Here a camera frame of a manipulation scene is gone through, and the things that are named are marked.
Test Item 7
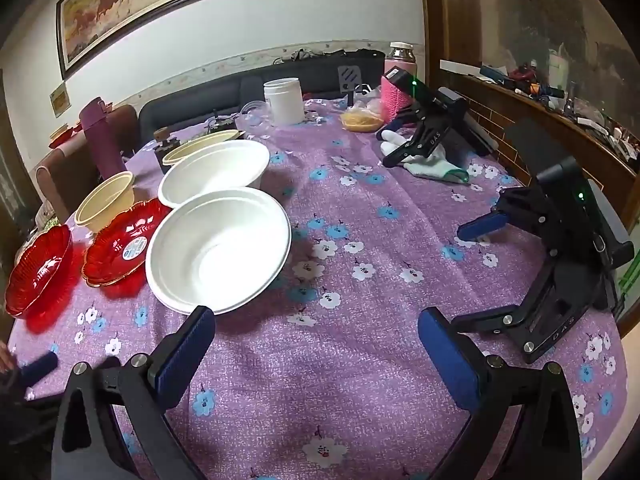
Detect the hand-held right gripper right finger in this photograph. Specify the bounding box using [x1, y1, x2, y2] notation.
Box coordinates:
[417, 306, 583, 480]

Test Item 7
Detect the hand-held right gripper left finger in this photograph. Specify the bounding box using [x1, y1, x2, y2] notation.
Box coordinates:
[50, 305, 217, 480]

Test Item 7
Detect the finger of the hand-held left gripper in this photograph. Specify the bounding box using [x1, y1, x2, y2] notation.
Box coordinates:
[19, 351, 58, 390]

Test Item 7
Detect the red gold-rimmed plate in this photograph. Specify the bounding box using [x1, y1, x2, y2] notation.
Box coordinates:
[5, 224, 75, 318]

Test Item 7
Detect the large white bowl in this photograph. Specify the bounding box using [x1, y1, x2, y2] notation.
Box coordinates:
[158, 140, 271, 208]
[145, 186, 292, 316]

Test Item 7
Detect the red plate with white label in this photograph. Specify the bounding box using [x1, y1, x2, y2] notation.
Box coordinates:
[82, 197, 173, 288]

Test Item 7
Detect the cream plastic bowl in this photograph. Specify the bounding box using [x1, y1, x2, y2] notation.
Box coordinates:
[161, 129, 246, 167]
[75, 171, 137, 233]

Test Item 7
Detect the purple floral tablecloth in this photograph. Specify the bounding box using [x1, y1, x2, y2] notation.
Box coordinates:
[7, 95, 628, 480]

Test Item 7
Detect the spare black gripper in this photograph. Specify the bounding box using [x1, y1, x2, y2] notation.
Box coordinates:
[457, 117, 636, 365]
[376, 71, 497, 168]

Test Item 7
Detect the brown armchair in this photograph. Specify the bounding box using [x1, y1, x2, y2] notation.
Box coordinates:
[34, 105, 141, 223]

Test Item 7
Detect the white knit glove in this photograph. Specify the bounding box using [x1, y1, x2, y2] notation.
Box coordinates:
[380, 129, 471, 183]

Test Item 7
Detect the black jar with wooden knob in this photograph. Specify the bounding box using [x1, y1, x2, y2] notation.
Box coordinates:
[152, 127, 183, 176]

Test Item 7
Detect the purple thermos bottle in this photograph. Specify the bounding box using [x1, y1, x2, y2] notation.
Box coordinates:
[79, 98, 126, 181]

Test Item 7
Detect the pile of spare dishes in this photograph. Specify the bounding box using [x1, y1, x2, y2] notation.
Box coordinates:
[48, 122, 86, 150]

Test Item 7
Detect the wooden sideboard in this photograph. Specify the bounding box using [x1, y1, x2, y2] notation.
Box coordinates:
[440, 60, 640, 221]

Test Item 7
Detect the clear plastic container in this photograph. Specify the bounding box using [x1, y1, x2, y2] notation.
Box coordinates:
[240, 101, 273, 131]

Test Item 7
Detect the black leather sofa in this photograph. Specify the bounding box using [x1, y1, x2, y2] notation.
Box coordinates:
[137, 50, 388, 133]

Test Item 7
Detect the bag of yellow food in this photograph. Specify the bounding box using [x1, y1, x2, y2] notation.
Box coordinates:
[341, 95, 386, 132]

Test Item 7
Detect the pink knitted cover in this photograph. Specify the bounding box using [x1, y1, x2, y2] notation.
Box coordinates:
[380, 74, 416, 123]

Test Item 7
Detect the white plastic jar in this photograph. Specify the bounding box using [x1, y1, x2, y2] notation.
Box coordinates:
[263, 77, 305, 126]

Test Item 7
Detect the clutter of tools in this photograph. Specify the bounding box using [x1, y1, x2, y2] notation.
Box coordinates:
[480, 47, 640, 161]

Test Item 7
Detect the pink flask with metal lid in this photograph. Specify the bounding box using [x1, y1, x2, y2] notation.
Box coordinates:
[385, 41, 417, 78]

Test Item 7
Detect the framed horse painting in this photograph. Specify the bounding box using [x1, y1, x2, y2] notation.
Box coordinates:
[55, 0, 258, 80]

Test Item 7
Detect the black device with wires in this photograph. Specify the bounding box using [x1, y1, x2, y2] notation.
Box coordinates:
[207, 115, 241, 136]

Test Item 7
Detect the small yellow wall plaque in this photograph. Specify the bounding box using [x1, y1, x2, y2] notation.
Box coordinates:
[50, 82, 70, 113]

